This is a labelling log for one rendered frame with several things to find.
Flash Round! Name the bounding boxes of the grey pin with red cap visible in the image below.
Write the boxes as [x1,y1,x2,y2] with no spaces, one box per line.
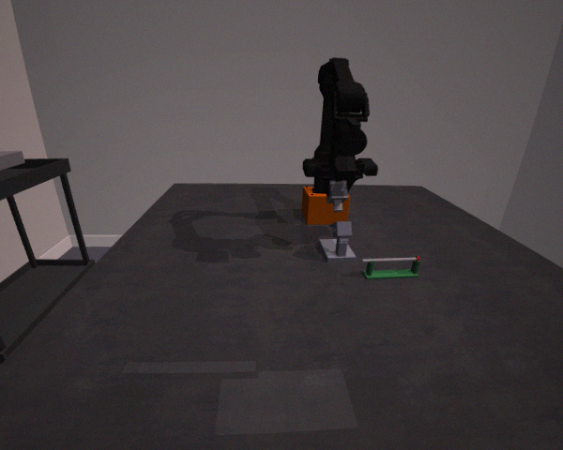
[361,256,420,263]

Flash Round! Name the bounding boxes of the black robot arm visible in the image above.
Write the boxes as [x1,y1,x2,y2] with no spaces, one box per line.
[312,57,370,181]

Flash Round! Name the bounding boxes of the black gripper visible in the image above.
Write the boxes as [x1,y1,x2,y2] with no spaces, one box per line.
[303,141,378,197]

